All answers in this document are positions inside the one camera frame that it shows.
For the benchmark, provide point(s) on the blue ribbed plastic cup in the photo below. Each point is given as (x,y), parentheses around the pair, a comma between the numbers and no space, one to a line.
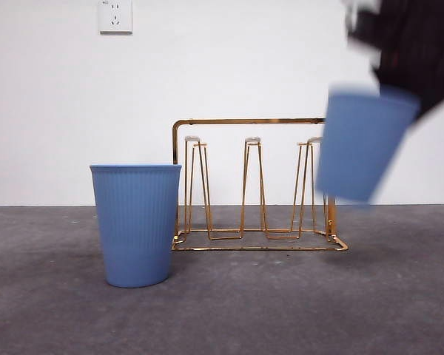
(135,222)
(359,148)

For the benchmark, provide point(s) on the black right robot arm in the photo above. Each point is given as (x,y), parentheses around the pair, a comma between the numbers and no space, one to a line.
(414,40)

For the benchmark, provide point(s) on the white wall power socket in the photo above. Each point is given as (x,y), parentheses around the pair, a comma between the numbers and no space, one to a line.
(115,18)

